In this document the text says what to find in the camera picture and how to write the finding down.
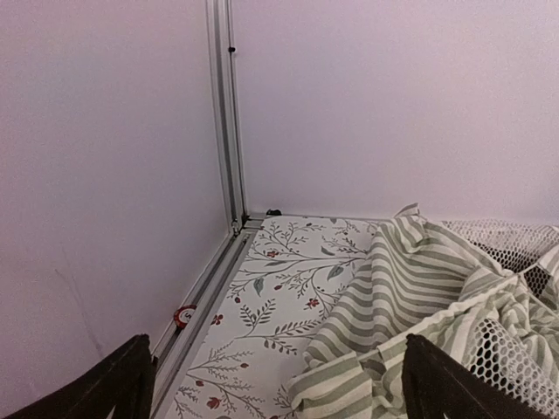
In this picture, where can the aluminium frame rail left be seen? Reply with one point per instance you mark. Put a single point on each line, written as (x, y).
(178, 347)

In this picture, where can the green striped pet tent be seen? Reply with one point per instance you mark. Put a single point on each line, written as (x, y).
(485, 292)

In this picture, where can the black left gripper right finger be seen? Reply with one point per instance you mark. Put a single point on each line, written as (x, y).
(437, 386)

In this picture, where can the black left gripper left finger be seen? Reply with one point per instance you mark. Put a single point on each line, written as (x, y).
(120, 386)

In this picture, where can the aluminium frame post left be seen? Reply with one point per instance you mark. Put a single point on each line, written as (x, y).
(222, 52)

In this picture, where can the floral table mat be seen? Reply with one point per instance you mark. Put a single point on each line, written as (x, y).
(288, 279)

